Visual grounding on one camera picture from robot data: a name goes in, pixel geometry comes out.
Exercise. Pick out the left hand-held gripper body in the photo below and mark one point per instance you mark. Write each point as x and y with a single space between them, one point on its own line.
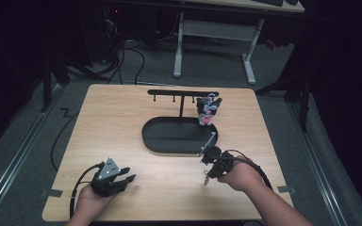
106 185

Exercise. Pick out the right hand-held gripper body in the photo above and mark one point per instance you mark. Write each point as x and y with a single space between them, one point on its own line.
221 161

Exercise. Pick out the black hook stand with tray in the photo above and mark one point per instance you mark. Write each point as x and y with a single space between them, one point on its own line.
176 136

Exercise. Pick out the black and white plush toy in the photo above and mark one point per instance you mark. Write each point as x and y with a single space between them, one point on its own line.
208 109

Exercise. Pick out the person's right hand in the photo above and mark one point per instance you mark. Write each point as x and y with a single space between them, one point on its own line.
242 175

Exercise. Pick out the person's left hand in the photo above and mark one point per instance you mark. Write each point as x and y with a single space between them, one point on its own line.
89 204

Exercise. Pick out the grey tape strip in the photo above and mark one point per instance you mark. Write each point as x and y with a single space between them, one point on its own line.
52 192
286 189

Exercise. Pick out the black metal stand legs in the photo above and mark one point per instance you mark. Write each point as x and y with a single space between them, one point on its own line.
47 84
303 100

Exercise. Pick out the small red object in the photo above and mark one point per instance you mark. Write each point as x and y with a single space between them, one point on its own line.
271 44

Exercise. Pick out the white-legged wooden desk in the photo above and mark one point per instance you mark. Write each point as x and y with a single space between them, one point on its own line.
220 29

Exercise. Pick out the dark computer tower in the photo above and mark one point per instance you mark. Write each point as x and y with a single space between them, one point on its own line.
111 31

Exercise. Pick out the black keyboard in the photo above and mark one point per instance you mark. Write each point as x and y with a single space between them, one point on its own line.
268 2

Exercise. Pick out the metal floor rail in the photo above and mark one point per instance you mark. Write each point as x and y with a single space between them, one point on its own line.
320 169
15 157

